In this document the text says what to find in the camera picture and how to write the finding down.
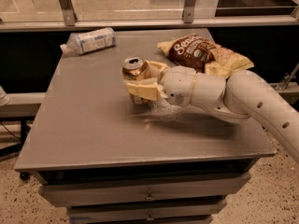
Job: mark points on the grey drawer cabinet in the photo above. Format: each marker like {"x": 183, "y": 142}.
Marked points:
{"x": 88, "y": 130}

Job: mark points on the grey drawer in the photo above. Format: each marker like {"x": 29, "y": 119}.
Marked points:
{"x": 140, "y": 211}
{"x": 136, "y": 190}

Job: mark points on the clear plastic water bottle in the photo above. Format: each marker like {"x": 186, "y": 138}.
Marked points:
{"x": 90, "y": 41}

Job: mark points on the lower drawer knob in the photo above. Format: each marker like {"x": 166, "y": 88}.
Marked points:
{"x": 150, "y": 218}

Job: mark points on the brown yellow chip bag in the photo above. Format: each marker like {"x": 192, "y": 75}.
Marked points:
{"x": 204, "y": 56}

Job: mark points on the lower grey drawer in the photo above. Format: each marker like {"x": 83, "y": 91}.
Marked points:
{"x": 140, "y": 211}

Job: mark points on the upper drawer knob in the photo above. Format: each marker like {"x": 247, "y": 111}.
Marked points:
{"x": 149, "y": 198}

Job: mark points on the metal railing frame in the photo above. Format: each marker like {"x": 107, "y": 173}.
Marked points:
{"x": 74, "y": 15}

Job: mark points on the orange soda can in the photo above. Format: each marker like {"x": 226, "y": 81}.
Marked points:
{"x": 135, "y": 68}

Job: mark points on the drawer knob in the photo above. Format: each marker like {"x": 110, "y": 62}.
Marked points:
{"x": 150, "y": 218}
{"x": 149, "y": 198}

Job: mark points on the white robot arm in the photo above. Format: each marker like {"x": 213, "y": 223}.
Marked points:
{"x": 242, "y": 96}

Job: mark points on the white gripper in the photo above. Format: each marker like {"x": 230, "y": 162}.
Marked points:
{"x": 177, "y": 85}

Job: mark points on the upper grey drawer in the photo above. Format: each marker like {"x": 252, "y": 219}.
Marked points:
{"x": 136, "y": 190}

